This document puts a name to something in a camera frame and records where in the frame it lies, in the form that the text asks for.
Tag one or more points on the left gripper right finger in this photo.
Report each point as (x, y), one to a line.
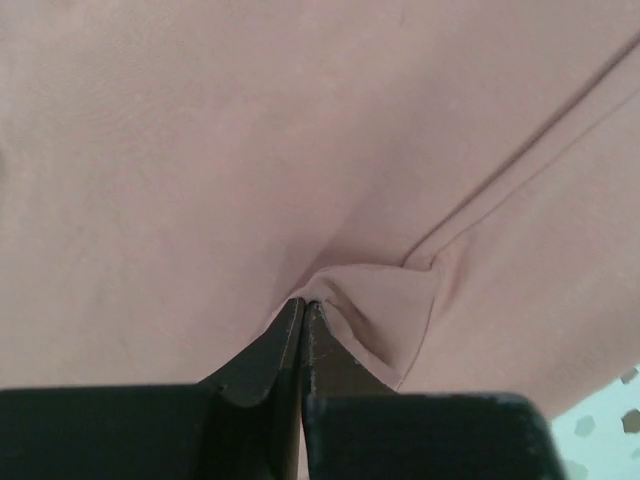
(356, 427)

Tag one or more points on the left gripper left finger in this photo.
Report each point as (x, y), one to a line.
(238, 423)

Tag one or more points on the pink t shirt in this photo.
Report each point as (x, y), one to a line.
(455, 182)

